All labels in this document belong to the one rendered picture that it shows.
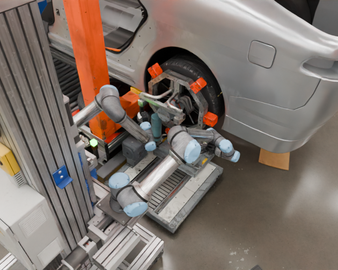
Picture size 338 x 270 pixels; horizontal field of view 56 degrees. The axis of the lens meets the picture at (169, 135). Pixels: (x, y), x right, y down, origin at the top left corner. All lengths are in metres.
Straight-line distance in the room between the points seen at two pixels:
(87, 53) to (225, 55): 0.92
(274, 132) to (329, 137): 1.72
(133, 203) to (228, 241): 1.29
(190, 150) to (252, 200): 1.53
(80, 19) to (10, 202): 1.18
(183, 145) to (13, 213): 0.85
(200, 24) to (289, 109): 0.80
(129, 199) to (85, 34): 1.11
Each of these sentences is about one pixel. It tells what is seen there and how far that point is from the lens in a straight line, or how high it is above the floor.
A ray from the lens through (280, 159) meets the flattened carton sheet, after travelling 3.48.
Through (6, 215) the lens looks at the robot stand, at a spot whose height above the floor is 1.23.
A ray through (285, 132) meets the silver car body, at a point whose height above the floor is 0.97.
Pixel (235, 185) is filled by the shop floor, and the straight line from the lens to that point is 3.13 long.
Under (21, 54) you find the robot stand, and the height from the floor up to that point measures 1.88.
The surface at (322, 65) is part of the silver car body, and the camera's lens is 2.19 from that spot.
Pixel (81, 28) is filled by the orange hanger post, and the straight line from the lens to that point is 2.19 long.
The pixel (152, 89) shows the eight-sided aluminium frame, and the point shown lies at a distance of 2.62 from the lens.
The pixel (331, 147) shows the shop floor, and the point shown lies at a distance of 3.85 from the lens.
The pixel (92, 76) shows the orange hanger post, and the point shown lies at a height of 1.17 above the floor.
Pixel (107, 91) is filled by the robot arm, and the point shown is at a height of 1.29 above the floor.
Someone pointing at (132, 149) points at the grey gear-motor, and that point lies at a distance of 2.83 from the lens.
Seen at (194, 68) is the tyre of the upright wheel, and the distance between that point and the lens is 2.41.
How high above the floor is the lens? 2.43
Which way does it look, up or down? 44 degrees down
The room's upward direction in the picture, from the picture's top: 1 degrees clockwise
